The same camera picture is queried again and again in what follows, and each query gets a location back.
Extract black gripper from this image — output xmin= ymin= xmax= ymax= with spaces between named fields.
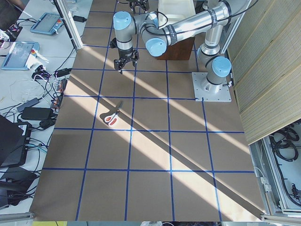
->
xmin=129 ymin=0 xmax=149 ymax=8
xmin=114 ymin=47 xmax=139 ymax=74

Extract blue teach pendant far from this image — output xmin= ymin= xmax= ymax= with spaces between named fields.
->
xmin=30 ymin=13 xmax=63 ymax=35

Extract blue teach pendant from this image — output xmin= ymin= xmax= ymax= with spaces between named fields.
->
xmin=1 ymin=41 xmax=40 ymax=70
xmin=30 ymin=13 xmax=63 ymax=35

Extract black power adapter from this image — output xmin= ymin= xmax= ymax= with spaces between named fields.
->
xmin=21 ymin=107 xmax=53 ymax=121

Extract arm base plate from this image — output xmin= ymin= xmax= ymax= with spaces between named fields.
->
xmin=192 ymin=72 xmax=231 ymax=102

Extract aluminium frame post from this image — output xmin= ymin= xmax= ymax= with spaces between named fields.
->
xmin=53 ymin=0 xmax=83 ymax=51

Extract blue teach pendant near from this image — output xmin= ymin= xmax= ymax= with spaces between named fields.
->
xmin=1 ymin=41 xmax=40 ymax=70

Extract black laptop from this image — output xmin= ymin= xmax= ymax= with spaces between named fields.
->
xmin=0 ymin=116 xmax=32 ymax=168

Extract red and white scissors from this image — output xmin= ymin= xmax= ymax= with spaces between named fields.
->
xmin=104 ymin=101 xmax=123 ymax=127

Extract beige pegboard panel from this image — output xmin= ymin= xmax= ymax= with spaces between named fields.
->
xmin=228 ymin=0 xmax=301 ymax=144

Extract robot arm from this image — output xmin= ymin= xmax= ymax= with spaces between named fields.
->
xmin=110 ymin=0 xmax=244 ymax=73

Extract brown wooden cabinet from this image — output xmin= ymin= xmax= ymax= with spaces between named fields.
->
xmin=155 ymin=37 xmax=195 ymax=60

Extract white plastic tray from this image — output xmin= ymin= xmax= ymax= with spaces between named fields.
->
xmin=158 ymin=0 xmax=196 ymax=23

